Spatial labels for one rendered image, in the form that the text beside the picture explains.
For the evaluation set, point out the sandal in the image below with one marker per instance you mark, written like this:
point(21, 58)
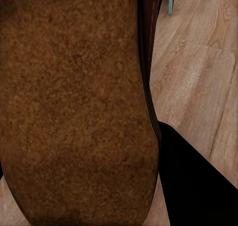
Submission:
point(80, 142)

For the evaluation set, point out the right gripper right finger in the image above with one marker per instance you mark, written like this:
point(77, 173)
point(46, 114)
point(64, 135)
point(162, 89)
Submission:
point(195, 192)

